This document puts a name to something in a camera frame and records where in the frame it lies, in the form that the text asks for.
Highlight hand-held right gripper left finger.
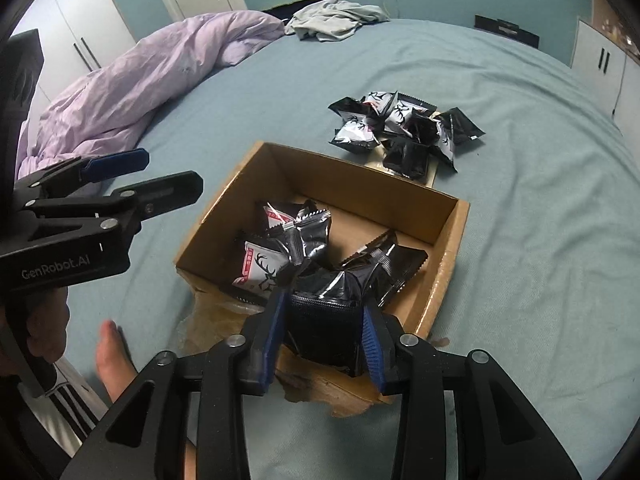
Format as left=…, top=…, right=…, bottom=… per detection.
left=60, top=291, right=288, bottom=480

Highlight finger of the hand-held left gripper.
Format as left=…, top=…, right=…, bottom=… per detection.
left=27, top=170, right=204, bottom=232
left=14, top=148, right=150, bottom=202

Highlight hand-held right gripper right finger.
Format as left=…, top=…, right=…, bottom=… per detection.
left=361, top=304, right=583, bottom=480

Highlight black foil snack packet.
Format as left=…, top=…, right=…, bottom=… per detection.
left=283, top=265, right=372, bottom=379
left=340, top=230, right=429, bottom=311
left=265, top=199, right=334, bottom=267

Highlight white deer-print snack packet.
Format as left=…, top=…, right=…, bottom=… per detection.
left=231, top=239, right=293, bottom=307

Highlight white red-label snack packet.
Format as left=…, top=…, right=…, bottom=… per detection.
left=256, top=200, right=301, bottom=237

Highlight brown cardboard box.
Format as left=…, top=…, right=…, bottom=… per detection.
left=173, top=141, right=471, bottom=418

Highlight pile of snack packets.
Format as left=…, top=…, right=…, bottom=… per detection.
left=327, top=90, right=487, bottom=181

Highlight person's left hand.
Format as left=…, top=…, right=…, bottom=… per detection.
left=29, top=287, right=71, bottom=377

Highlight purple blanket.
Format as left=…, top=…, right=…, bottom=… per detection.
left=15, top=10, right=286, bottom=181

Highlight person's bare foot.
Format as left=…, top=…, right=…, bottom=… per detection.
left=97, top=320, right=140, bottom=403

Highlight black white striped shorts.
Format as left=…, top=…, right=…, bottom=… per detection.
left=19, top=360, right=110, bottom=461

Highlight flat cardboard sheet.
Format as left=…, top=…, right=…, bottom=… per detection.
left=364, top=110, right=443, bottom=188

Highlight dark cloth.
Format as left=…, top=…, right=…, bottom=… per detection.
left=260, top=0, right=336, bottom=21

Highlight grey crumpled clothes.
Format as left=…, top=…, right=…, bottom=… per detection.
left=284, top=0, right=392, bottom=42

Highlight black flat box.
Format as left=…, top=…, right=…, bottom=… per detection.
left=474, top=14, right=541, bottom=50

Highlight white cabinet with black handles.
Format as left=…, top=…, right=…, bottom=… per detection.
left=569, top=17, right=633, bottom=117

